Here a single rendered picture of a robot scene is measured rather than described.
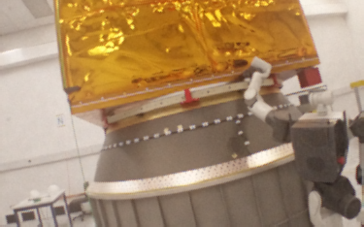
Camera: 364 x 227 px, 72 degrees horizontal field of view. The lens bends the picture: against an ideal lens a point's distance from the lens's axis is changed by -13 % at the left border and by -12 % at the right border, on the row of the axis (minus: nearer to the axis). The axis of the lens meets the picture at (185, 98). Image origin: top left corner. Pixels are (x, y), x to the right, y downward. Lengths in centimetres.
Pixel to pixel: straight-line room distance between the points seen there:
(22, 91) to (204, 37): 661
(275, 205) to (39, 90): 698
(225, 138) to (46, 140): 638
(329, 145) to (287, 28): 125
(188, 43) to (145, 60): 33
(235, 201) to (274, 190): 26
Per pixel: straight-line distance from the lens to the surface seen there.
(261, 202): 176
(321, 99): 142
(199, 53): 200
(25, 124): 796
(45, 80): 796
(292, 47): 227
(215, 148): 173
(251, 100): 164
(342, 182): 149
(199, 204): 169
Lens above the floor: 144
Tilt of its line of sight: 7 degrees up
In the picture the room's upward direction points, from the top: 13 degrees counter-clockwise
